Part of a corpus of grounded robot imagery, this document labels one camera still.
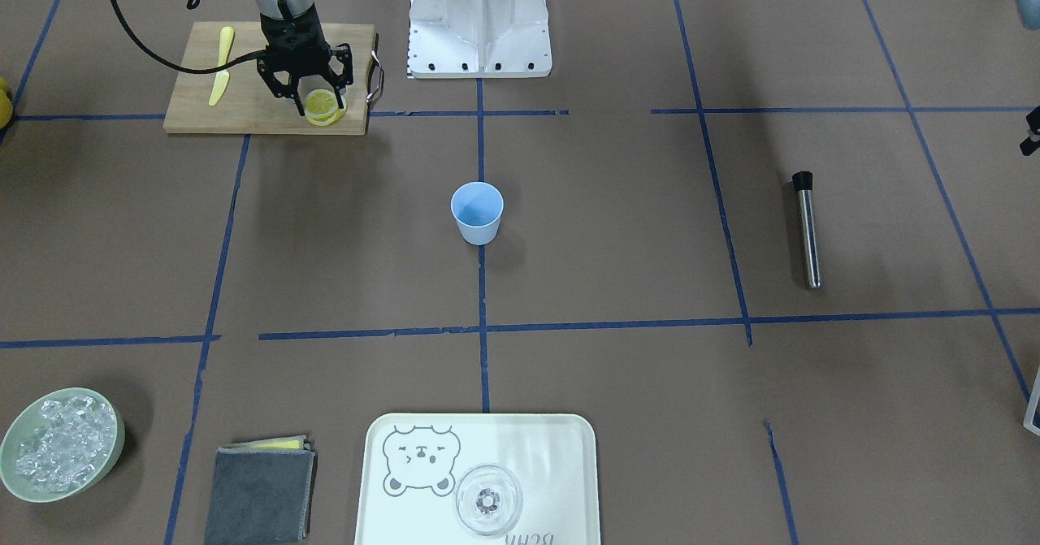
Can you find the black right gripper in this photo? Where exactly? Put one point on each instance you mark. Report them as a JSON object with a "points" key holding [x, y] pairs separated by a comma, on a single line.
{"points": [[342, 59]]}

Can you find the grey folded cloth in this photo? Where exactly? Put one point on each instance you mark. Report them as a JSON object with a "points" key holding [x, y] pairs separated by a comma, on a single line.
{"points": [[261, 492]]}

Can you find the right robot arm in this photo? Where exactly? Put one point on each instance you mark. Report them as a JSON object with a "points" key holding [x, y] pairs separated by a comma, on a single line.
{"points": [[280, 9]]}

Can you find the steel muddler black tip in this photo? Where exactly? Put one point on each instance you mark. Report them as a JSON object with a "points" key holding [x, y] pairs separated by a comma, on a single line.
{"points": [[802, 183]]}

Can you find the lemon slice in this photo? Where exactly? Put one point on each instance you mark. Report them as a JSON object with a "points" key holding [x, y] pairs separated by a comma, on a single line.
{"points": [[319, 105]]}

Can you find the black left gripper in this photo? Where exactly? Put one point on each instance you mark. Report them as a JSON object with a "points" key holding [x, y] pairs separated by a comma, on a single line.
{"points": [[1029, 146]]}

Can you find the clear wine glass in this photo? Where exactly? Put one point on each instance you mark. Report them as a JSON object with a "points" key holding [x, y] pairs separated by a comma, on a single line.
{"points": [[488, 500]]}

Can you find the light blue plastic cup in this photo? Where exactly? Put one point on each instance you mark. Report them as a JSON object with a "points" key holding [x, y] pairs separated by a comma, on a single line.
{"points": [[477, 208]]}

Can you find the yellow plastic knife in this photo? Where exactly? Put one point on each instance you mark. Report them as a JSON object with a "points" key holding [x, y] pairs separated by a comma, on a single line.
{"points": [[222, 78]]}

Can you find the bamboo cutting board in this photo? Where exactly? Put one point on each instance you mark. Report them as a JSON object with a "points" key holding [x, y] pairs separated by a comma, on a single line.
{"points": [[248, 106]]}

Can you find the green bowl of ice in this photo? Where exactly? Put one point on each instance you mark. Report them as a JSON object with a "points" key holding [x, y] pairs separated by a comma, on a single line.
{"points": [[61, 445]]}

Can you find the white wire cup rack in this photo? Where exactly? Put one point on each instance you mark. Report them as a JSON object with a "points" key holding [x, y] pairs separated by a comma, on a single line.
{"points": [[1030, 421]]}

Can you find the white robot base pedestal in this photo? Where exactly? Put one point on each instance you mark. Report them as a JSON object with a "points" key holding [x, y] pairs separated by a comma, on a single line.
{"points": [[486, 39]]}

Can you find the cream bear serving tray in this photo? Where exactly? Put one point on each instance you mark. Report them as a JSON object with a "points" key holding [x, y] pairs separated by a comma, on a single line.
{"points": [[413, 462]]}

